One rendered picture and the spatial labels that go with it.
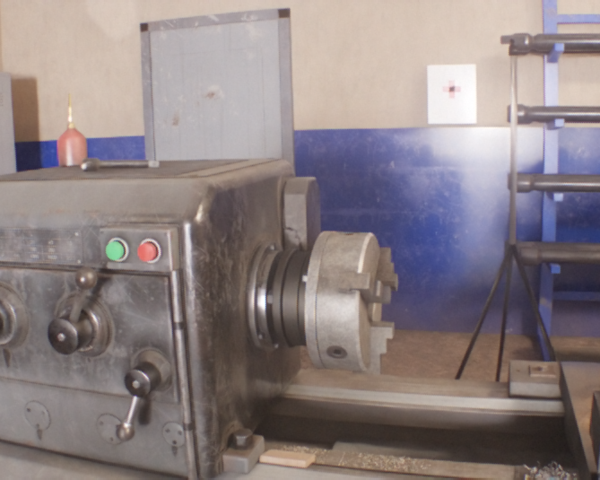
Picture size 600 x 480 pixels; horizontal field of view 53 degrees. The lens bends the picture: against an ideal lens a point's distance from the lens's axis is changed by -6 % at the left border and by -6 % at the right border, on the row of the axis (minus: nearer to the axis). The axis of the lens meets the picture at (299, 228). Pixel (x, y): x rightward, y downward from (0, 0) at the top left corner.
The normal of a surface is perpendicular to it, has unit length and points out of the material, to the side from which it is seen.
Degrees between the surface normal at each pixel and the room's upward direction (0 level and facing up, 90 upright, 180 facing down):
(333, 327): 92
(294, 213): 90
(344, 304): 76
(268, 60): 90
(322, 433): 90
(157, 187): 45
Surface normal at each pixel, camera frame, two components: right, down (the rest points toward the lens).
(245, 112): -0.28, 0.18
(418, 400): -0.23, -0.52
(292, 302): -0.28, -0.05
